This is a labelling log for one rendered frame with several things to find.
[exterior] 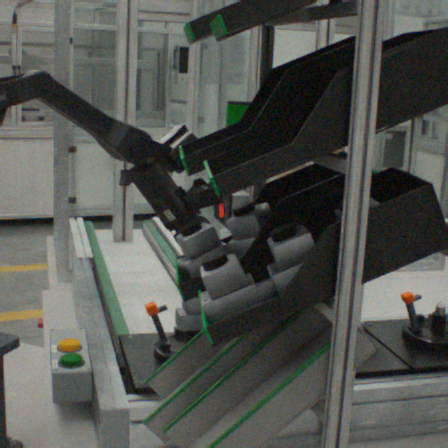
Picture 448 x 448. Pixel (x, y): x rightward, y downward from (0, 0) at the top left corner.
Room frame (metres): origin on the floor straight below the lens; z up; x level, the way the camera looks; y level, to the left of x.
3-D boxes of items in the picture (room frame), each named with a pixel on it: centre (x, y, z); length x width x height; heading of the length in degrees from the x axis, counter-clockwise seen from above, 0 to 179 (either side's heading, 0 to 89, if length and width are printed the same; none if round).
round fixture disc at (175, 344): (1.19, 0.05, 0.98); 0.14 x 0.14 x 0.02
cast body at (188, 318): (1.19, 0.03, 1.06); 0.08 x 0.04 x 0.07; 106
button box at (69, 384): (1.22, 0.27, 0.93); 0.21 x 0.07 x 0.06; 15
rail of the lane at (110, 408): (1.42, 0.26, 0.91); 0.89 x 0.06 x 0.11; 15
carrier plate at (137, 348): (1.19, 0.05, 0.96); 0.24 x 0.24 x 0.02; 15
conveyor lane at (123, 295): (1.49, 0.10, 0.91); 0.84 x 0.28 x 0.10; 15
